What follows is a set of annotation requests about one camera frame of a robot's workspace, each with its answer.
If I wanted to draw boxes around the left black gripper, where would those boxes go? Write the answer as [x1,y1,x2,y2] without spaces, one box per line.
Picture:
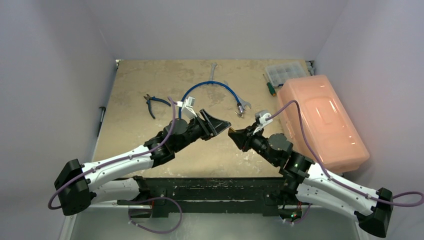
[173,109,230,153]

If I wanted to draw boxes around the silver key bunch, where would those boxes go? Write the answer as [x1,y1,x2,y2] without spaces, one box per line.
[234,111,244,118]

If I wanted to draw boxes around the blue cable lock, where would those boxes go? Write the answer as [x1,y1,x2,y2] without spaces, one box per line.
[171,81,243,121]

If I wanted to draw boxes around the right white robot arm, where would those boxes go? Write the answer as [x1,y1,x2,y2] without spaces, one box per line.
[228,125,393,238]

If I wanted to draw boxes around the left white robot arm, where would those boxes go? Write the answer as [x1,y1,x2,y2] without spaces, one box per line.
[53,109,232,216]

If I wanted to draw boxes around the large silver wrench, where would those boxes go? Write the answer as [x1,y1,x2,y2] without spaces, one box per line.
[230,90,252,113]

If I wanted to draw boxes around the small silver wrench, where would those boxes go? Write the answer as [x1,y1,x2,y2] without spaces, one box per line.
[208,62,218,81]

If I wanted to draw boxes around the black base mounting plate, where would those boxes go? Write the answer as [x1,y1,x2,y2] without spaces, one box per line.
[117,176,305,221]

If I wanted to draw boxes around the clear compartment organizer box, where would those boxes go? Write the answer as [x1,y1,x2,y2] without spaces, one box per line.
[265,61,308,88]

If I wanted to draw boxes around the orange translucent plastic toolbox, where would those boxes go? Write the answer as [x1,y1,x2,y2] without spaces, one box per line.
[277,75,370,174]

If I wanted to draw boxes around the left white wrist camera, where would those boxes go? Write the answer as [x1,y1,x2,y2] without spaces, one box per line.
[176,96,198,120]

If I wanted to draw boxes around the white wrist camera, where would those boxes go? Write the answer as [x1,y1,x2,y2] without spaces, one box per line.
[253,110,273,134]
[176,96,198,120]

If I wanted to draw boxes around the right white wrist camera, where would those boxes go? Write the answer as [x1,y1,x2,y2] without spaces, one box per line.
[253,110,273,134]

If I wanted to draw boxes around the green handled screwdriver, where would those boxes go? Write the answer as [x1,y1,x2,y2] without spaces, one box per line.
[262,74,277,97]

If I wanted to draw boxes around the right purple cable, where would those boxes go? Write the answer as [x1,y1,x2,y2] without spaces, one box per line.
[264,99,424,226]

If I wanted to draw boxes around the blue handled pliers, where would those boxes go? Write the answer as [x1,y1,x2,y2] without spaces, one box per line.
[143,94,171,119]

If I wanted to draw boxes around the black clamp handle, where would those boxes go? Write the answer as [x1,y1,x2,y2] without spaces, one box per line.
[97,106,107,137]

